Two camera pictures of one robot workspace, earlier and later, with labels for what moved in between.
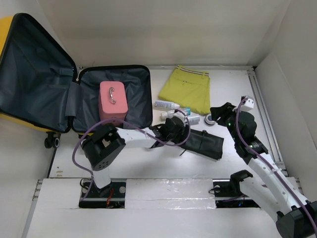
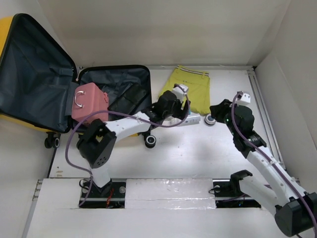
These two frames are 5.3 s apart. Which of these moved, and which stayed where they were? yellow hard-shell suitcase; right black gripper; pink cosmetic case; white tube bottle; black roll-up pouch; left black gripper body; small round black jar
Moved: pink cosmetic case; black roll-up pouch; left black gripper body
Stayed: yellow hard-shell suitcase; right black gripper; white tube bottle; small round black jar
